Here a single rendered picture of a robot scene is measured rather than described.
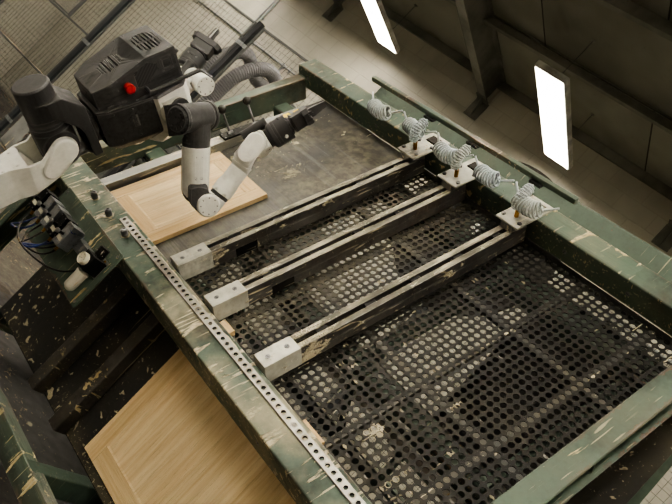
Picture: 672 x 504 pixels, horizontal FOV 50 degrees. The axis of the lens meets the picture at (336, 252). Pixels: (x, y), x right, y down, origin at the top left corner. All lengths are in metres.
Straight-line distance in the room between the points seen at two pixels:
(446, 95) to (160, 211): 6.25
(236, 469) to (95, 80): 1.26
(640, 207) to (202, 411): 6.09
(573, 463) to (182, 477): 1.16
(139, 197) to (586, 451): 1.80
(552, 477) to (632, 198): 6.10
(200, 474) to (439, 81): 7.02
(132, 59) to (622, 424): 1.76
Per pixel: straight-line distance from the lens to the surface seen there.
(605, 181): 7.95
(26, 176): 2.40
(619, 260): 2.50
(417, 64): 9.00
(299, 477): 1.88
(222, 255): 2.48
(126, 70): 2.34
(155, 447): 2.46
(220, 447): 2.32
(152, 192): 2.86
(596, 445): 2.04
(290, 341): 2.12
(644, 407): 2.16
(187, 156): 2.34
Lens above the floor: 1.20
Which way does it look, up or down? 3 degrees up
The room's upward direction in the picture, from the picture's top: 44 degrees clockwise
